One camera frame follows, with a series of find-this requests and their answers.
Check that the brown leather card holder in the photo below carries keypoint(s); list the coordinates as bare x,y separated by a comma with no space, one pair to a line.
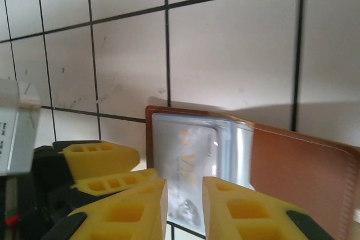
295,172

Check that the silver VIP card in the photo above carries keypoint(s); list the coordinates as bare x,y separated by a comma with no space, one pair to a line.
191,153

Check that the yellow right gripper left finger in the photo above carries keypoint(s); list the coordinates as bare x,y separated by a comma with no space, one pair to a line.
126,214

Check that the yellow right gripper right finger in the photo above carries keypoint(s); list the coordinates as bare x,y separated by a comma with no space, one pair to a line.
247,217

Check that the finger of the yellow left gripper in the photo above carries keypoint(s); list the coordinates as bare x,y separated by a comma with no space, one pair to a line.
118,183
107,158

